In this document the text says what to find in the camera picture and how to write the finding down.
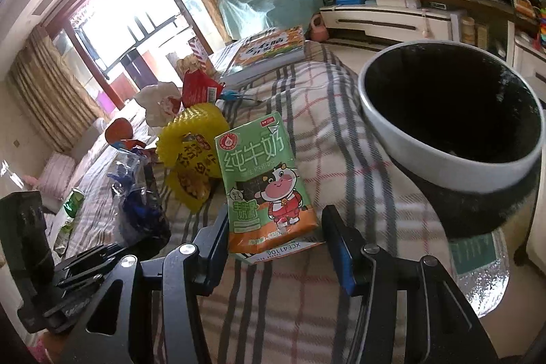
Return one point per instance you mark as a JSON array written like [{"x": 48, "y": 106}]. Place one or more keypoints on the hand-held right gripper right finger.
[{"x": 343, "y": 266}]

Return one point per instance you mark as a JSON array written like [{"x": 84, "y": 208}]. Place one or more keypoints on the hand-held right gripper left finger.
[{"x": 217, "y": 257}]

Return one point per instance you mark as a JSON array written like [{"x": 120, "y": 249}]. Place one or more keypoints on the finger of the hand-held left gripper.
[
  {"x": 89, "y": 257},
  {"x": 83, "y": 283}
]

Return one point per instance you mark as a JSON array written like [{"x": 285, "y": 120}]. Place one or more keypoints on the green milk carton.
[{"x": 260, "y": 185}]

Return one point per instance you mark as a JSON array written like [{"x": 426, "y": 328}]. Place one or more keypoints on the yellow foam fruit net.
[{"x": 192, "y": 125}]

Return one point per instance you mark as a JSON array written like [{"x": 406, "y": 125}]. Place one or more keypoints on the white black-lined trash bin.
[{"x": 431, "y": 159}]

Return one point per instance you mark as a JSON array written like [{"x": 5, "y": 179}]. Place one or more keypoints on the red packet with white label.
[{"x": 199, "y": 87}]

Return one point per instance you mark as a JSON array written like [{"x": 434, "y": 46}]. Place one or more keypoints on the person's left forearm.
[{"x": 47, "y": 351}]

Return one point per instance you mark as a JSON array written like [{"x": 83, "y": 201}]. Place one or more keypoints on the green drink can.
[{"x": 73, "y": 204}]

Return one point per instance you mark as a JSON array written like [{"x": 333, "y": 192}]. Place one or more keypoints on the clear blue plastic wrapper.
[{"x": 136, "y": 202}]

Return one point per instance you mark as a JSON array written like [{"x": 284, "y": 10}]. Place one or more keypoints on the pink striped pillow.
[{"x": 57, "y": 172}]

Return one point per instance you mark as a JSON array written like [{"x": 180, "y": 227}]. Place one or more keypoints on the yellow snack bag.
[{"x": 192, "y": 180}]

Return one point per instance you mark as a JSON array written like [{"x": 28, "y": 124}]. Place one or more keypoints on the orange fruit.
[{"x": 117, "y": 129}]

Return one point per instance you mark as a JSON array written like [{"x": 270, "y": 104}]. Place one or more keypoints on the silver foil mat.
[{"x": 486, "y": 274}]

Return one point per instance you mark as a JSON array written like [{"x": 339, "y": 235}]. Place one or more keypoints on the blue plastic tool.
[{"x": 236, "y": 95}]

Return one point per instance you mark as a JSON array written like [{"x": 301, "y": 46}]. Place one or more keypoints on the white crumpled plastic bag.
[{"x": 155, "y": 101}]

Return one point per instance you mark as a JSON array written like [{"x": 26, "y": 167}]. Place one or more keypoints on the striped popcorn bag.
[{"x": 194, "y": 59}]

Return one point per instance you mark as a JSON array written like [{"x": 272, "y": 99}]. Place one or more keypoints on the orange children's book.
[{"x": 260, "y": 52}]

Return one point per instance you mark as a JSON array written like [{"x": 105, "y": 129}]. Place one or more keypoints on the pink kettle toy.
[{"x": 319, "y": 30}]

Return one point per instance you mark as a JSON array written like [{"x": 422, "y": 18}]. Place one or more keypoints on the glass balcony door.
[{"x": 115, "y": 14}]

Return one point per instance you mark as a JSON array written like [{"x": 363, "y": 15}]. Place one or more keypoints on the white television cabinet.
[{"x": 384, "y": 20}]

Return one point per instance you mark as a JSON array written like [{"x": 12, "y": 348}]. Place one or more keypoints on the teal covered furniture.
[{"x": 264, "y": 3}]

